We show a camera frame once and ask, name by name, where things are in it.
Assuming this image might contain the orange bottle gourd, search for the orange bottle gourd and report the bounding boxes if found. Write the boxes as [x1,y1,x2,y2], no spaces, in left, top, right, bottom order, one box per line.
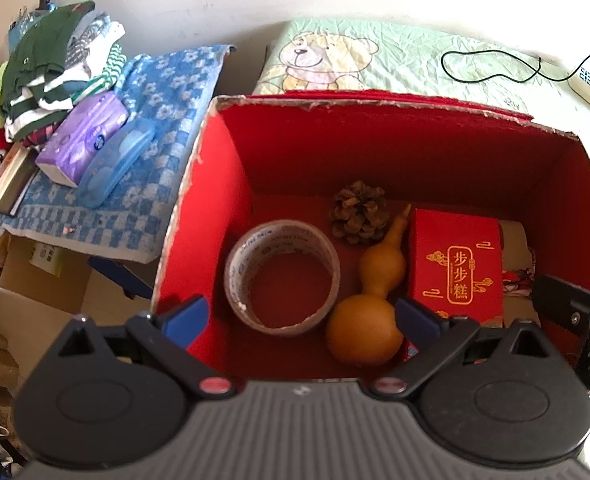
[327,207,411,366]

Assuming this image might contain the red gift box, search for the red gift box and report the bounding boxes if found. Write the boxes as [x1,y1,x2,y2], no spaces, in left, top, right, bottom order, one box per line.
[401,207,507,361]

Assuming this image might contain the clear packing tape roll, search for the clear packing tape roll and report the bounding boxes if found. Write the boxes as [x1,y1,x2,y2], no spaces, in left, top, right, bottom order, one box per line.
[225,220,341,336]

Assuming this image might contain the brown pine cone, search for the brown pine cone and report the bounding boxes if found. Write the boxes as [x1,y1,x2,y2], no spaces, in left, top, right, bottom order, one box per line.
[329,181,391,245]

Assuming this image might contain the beige leather pouch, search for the beige leather pouch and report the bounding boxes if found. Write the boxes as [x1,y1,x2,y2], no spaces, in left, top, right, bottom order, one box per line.
[499,220,540,327]

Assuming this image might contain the brown cardboard box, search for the brown cardboard box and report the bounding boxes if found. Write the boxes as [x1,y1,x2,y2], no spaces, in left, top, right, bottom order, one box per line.
[0,237,91,313]

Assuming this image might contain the blue plastic case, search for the blue plastic case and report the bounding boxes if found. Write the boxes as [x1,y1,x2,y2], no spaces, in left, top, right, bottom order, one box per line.
[76,117,156,209]

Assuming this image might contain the red cardboard box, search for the red cardboard box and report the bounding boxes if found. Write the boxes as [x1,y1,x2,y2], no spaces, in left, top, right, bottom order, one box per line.
[153,92,590,380]

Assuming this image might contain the stacked books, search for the stacked books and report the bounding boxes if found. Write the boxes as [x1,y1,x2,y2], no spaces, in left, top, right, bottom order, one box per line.
[0,144,38,216]

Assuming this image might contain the purple tissue pack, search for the purple tissue pack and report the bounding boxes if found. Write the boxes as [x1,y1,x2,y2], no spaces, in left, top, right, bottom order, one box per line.
[36,91,129,188]

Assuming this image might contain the blue patterned towel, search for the blue patterned towel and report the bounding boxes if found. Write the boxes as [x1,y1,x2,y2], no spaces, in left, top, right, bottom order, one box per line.
[0,44,233,263]

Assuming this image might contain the bear print pillow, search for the bear print pillow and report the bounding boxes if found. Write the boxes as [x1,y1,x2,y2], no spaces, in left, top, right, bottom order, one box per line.
[254,18,590,126]

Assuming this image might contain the pile of folded clothes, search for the pile of folded clothes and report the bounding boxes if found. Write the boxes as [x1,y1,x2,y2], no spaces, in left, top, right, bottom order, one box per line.
[0,0,126,143]

